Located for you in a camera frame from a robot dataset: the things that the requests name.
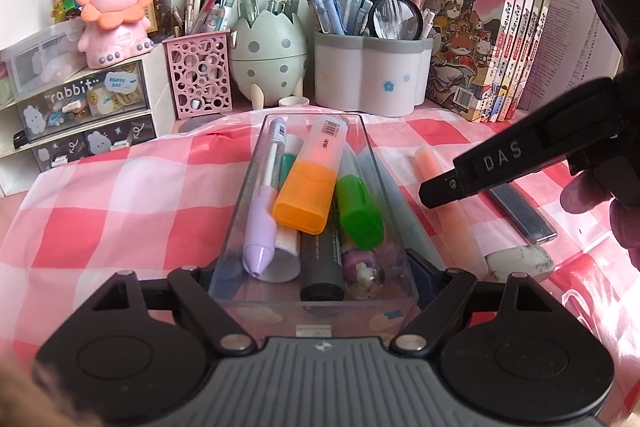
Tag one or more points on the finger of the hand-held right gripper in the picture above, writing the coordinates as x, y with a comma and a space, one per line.
500, 157

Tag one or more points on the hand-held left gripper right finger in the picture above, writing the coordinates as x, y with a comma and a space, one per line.
425, 277

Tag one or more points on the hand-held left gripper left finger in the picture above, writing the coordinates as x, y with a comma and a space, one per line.
197, 294

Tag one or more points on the peach pink pen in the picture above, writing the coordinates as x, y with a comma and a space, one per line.
457, 227

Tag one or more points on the small purple capsule toy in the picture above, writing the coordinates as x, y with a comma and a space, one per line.
362, 277

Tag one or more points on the dark pencil lead case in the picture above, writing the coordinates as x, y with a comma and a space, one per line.
525, 217

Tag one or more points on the light blue pen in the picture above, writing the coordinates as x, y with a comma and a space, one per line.
405, 212

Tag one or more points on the lilac white pen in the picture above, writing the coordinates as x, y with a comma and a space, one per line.
260, 227

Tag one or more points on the white marker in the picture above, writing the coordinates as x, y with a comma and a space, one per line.
282, 257

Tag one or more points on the green highlighter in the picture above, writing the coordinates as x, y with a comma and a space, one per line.
357, 212

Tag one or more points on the white eraser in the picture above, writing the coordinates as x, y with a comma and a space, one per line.
520, 262

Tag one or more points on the black marker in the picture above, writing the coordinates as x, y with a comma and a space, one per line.
322, 267

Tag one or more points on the clear plastic organizer tray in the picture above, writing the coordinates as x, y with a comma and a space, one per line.
320, 314

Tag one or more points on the orange highlighter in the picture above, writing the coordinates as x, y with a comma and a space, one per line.
305, 192

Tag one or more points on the person's right hand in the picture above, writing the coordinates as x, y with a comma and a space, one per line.
622, 217

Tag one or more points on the open printed booklet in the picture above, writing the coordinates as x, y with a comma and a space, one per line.
575, 32

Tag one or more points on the pink comic book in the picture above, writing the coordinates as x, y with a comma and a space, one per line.
532, 57
522, 57
460, 32
513, 57

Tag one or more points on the pink white checkered tablecloth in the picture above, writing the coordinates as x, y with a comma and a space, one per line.
125, 187

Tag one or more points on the white grey flower-shaped pen holder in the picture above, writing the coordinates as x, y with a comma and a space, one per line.
370, 77

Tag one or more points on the magnifying glass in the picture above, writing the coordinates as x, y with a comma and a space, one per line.
397, 17

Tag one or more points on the black printed drawer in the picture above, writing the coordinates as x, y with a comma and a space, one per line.
100, 142

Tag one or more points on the white drawer organizer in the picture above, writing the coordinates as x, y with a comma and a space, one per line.
162, 97

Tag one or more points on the white tape roll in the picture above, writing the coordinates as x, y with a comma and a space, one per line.
292, 101

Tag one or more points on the pink perforated pen holder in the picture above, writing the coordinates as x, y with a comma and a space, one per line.
197, 77

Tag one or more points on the clear drawer with stickers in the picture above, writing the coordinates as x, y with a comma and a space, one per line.
85, 102

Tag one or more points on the bunch of blue pens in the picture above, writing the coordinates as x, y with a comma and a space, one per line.
332, 9

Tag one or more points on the green egg-shaped pen holder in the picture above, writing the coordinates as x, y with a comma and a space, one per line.
270, 57

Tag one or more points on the clear lidded storage box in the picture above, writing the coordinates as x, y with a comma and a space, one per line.
45, 57

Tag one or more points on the pink lion pencil sharpener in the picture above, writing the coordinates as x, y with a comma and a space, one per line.
117, 22

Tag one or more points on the clear acrylic box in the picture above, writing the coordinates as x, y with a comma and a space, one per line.
167, 7

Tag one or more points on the bunch of grey-green pens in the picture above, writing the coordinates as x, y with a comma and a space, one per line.
250, 4

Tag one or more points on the small colourful figurine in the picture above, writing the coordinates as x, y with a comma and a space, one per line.
67, 4

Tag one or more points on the white storage box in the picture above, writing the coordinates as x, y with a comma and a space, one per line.
25, 7

